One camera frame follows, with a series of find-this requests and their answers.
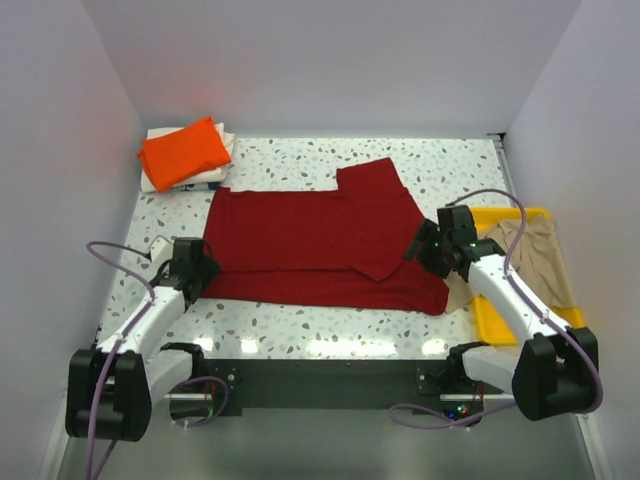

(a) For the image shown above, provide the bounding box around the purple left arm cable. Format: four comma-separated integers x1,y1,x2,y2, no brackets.
82,241,231,480

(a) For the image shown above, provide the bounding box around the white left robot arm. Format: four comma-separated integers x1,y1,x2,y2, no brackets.
65,237,221,442

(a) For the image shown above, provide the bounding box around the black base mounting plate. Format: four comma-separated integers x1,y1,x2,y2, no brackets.
164,357,506,417

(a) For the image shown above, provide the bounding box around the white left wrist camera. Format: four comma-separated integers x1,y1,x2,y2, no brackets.
146,235,173,263

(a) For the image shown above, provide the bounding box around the folded white t-shirt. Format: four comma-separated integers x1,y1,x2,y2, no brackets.
140,123,235,193

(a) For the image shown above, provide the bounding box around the yellow plastic bin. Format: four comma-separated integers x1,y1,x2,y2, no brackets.
467,206,585,347

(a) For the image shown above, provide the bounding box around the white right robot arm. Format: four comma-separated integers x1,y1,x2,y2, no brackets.
404,205,604,421

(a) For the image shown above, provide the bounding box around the beige t-shirt in bin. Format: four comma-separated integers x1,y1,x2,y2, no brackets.
445,214,578,313

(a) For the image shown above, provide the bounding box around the folded orange t-shirt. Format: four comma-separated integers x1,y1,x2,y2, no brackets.
137,117,232,193

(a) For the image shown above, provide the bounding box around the dark red t-shirt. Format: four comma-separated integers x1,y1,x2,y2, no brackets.
204,158,449,315

